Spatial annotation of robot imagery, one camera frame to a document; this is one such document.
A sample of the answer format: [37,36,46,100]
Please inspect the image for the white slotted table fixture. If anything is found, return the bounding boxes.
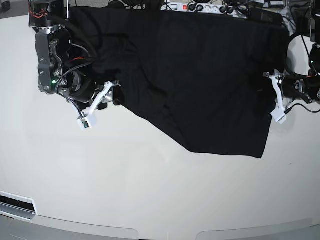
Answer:
[0,191,39,221]

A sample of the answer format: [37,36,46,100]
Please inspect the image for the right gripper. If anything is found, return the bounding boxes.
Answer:
[67,72,125,106]

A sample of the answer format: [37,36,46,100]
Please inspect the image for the white power strip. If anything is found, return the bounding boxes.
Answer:
[160,0,247,19]

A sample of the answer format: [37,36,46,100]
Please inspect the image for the black box behind table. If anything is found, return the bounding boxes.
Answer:
[247,7,283,27]

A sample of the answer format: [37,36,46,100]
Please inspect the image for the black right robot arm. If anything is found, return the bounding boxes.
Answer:
[28,0,124,111]

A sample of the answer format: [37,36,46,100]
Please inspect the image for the black t-shirt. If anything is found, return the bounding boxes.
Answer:
[70,6,289,159]

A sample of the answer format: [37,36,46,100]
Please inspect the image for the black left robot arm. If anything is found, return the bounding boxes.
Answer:
[281,0,320,104]

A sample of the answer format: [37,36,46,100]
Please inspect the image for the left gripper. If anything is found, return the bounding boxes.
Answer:
[281,75,312,103]

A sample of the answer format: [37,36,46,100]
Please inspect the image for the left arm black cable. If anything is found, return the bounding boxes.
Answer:
[284,32,320,113]

